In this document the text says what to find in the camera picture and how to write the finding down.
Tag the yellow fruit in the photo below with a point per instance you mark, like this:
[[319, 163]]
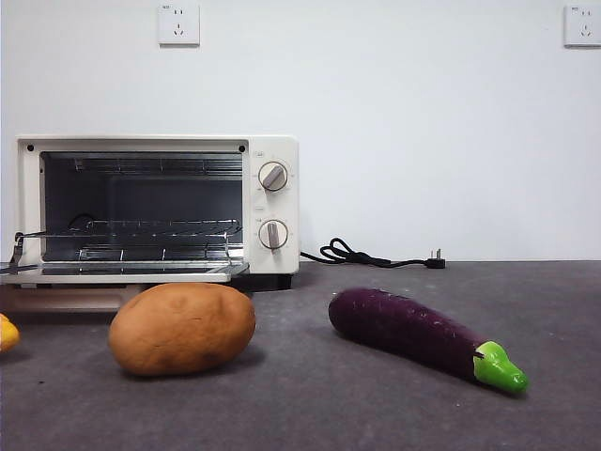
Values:
[[7, 334]]

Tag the white toaster oven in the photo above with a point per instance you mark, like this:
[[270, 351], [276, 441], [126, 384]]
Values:
[[279, 206]]

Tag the purple eggplant with green stem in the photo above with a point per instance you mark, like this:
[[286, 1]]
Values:
[[404, 329]]

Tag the brown potato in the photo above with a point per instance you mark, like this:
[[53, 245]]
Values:
[[182, 329]]

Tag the beige round oven knob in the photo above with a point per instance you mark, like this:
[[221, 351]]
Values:
[[273, 176], [273, 234]]

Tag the white wall socket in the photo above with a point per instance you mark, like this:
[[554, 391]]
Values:
[[583, 26], [179, 26]]

